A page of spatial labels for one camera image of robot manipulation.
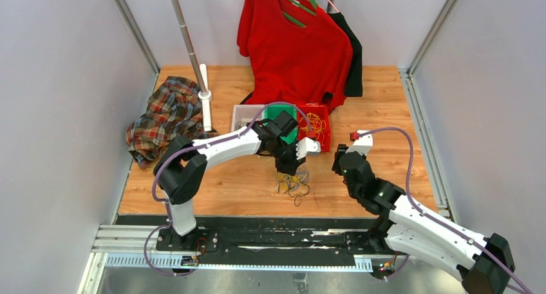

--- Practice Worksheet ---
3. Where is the white plastic bin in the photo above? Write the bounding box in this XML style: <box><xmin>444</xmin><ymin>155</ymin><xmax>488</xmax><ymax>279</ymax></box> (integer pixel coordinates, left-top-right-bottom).
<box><xmin>231</xmin><ymin>104</ymin><xmax>265</xmax><ymax>132</ymax></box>

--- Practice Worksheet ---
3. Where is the green plastic bin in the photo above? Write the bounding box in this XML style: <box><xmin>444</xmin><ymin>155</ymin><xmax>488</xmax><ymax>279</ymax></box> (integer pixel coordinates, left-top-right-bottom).
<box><xmin>264</xmin><ymin>104</ymin><xmax>298</xmax><ymax>144</ymax></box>

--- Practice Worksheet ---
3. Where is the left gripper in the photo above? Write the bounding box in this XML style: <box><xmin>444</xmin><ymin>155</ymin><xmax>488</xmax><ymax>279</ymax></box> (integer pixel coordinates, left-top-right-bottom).
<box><xmin>271</xmin><ymin>138</ymin><xmax>306</xmax><ymax>176</ymax></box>

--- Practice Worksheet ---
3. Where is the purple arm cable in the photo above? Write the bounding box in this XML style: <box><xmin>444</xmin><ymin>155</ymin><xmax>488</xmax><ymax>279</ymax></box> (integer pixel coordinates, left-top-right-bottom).
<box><xmin>143</xmin><ymin>101</ymin><xmax>317</xmax><ymax>277</ymax></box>
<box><xmin>358</xmin><ymin>126</ymin><xmax>534</xmax><ymax>294</ymax></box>

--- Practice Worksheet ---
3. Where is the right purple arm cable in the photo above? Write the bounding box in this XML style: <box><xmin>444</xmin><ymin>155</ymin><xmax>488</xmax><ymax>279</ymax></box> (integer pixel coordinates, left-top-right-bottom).
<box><xmin>358</xmin><ymin>126</ymin><xmax>534</xmax><ymax>294</ymax></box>

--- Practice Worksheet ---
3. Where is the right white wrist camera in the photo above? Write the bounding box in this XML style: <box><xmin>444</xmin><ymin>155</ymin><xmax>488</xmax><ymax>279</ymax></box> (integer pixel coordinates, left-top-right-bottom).
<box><xmin>347</xmin><ymin>130</ymin><xmax>373</xmax><ymax>156</ymax></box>

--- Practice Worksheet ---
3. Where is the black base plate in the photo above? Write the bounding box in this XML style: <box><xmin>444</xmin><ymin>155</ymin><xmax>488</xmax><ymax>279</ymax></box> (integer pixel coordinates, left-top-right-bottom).
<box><xmin>156</xmin><ymin>216</ymin><xmax>411</xmax><ymax>268</ymax></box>

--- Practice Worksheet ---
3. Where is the black garment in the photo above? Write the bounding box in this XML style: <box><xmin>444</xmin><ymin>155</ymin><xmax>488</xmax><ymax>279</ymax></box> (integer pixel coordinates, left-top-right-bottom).
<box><xmin>328</xmin><ymin>12</ymin><xmax>363</xmax><ymax>98</ymax></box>

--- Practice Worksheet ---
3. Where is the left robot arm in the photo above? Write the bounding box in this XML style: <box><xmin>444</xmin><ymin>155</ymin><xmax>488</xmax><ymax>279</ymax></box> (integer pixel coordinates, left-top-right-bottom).
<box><xmin>152</xmin><ymin>111</ymin><xmax>321</xmax><ymax>251</ymax></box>

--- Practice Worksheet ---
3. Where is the plaid flannel shirt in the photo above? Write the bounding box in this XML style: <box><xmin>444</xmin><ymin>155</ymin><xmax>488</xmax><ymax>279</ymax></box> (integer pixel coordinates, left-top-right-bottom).
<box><xmin>126</xmin><ymin>76</ymin><xmax>219</xmax><ymax>169</ymax></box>

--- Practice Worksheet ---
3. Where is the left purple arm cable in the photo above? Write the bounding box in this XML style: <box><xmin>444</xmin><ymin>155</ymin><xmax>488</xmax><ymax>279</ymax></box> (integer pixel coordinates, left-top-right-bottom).
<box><xmin>143</xmin><ymin>101</ymin><xmax>317</xmax><ymax>277</ymax></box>

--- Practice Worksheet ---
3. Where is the red t-shirt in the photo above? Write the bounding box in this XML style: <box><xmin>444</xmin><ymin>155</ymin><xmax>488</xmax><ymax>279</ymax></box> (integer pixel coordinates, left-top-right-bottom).
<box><xmin>236</xmin><ymin>0</ymin><xmax>352</xmax><ymax>111</ymax></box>

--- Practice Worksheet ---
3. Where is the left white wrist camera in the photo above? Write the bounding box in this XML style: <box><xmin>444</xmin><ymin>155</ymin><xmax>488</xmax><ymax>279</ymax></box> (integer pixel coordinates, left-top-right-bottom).
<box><xmin>296</xmin><ymin>136</ymin><xmax>321</xmax><ymax>160</ymax></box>

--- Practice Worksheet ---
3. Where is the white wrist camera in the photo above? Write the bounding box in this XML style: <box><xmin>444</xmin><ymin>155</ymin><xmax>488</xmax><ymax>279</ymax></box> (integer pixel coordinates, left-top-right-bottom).
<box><xmin>347</xmin><ymin>130</ymin><xmax>373</xmax><ymax>156</ymax></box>
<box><xmin>296</xmin><ymin>136</ymin><xmax>321</xmax><ymax>160</ymax></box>

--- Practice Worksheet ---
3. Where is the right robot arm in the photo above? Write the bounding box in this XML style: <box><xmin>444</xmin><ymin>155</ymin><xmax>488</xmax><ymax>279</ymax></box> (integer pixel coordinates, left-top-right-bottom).
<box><xmin>332</xmin><ymin>144</ymin><xmax>515</xmax><ymax>293</ymax></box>

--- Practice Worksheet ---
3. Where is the red plastic bin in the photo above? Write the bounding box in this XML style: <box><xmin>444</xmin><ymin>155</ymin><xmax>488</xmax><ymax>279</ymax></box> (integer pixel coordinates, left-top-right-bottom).
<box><xmin>297</xmin><ymin>104</ymin><xmax>332</xmax><ymax>152</ymax></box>

